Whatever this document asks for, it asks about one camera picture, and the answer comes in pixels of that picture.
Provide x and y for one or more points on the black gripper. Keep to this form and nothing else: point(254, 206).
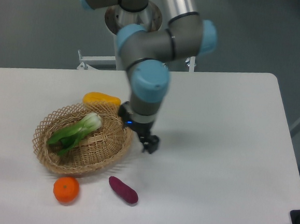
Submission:
point(141, 124)

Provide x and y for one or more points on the orange tangerine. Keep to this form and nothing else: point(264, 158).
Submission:
point(66, 189)

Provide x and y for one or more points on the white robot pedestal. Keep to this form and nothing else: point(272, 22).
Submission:
point(113, 18)

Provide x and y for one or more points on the purple sweet potato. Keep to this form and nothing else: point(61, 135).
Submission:
point(125, 192)

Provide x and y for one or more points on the white metal base frame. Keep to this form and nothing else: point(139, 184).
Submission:
point(110, 63)

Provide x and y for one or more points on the woven wicker basket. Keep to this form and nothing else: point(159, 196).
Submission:
point(95, 151)

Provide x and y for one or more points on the green bok choy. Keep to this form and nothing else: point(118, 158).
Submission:
point(71, 135)

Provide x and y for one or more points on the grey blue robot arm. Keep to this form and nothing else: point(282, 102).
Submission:
point(143, 55)

